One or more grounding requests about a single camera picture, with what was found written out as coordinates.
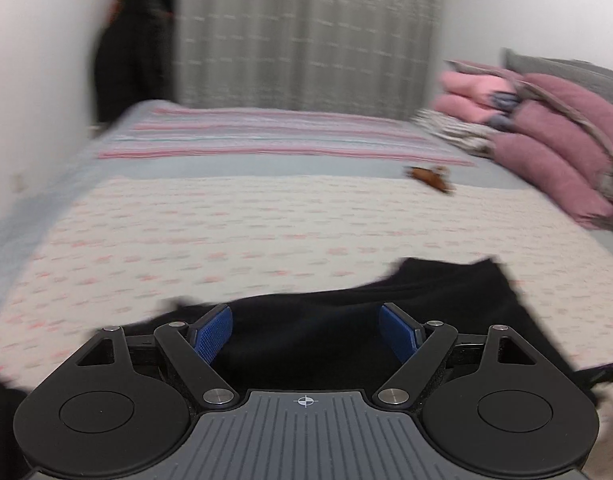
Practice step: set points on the cherry print bed sheet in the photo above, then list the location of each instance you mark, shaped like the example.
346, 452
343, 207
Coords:
236, 235

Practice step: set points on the grey bed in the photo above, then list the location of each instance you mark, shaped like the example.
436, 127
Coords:
51, 180

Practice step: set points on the pink pillow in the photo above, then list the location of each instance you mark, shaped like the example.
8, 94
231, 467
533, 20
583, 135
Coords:
576, 105

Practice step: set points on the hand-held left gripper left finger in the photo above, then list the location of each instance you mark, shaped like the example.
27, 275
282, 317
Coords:
214, 332

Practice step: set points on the folded pink fleece clothing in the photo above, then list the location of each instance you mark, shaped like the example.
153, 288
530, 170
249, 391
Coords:
461, 87

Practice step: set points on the black pants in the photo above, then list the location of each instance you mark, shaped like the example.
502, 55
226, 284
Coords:
311, 320

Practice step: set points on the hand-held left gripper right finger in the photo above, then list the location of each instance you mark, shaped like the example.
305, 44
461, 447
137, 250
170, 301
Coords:
399, 332

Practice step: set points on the pink striped blanket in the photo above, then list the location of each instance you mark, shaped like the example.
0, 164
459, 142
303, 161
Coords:
261, 135

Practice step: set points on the grey star print curtain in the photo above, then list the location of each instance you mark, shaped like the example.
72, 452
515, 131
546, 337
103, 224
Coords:
311, 35

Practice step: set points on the brown hair clip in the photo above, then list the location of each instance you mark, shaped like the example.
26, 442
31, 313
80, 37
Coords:
431, 177

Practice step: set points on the grey-blue folded garment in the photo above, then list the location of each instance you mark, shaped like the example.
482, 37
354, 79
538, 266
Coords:
504, 105

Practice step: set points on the black hanging coat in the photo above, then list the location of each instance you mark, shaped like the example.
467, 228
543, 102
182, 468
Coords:
131, 60

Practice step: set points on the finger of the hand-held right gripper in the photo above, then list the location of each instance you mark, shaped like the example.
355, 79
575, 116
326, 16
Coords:
606, 372

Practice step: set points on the folded pink quilt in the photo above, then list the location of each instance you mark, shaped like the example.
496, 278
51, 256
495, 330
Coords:
536, 170

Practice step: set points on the striped folded cloth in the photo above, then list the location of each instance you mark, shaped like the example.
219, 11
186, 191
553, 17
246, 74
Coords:
451, 130

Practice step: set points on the grey quilted pillow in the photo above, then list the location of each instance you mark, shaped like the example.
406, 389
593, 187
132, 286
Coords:
561, 67

